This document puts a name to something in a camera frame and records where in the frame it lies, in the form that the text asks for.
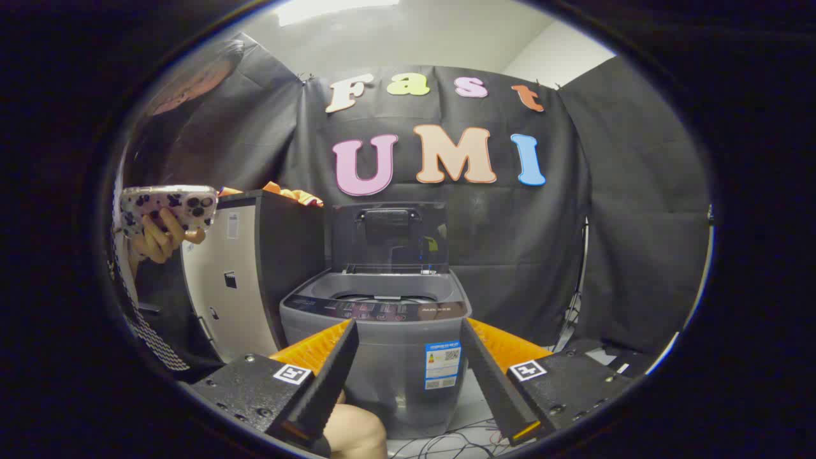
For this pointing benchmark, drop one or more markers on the person's knee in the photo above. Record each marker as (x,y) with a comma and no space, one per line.
(357,433)

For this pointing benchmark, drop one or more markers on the orange shirt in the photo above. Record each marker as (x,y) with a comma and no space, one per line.
(293,193)

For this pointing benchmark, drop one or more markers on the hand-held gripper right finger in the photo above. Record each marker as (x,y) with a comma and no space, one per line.
(494,382)

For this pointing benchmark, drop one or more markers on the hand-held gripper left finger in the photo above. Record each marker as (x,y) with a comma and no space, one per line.
(331,382)

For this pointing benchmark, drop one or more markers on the black backdrop cloth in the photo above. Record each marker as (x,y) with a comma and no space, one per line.
(510,242)

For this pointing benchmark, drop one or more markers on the grey washing machine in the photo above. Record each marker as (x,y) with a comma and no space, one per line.
(389,357)

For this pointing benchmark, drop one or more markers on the light stand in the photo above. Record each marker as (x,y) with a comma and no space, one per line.
(569,325)

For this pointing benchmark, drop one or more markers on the black and white cabinet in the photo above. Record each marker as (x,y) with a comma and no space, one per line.
(236,274)

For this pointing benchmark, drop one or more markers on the patterned phone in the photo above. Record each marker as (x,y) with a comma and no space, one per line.
(169,203)

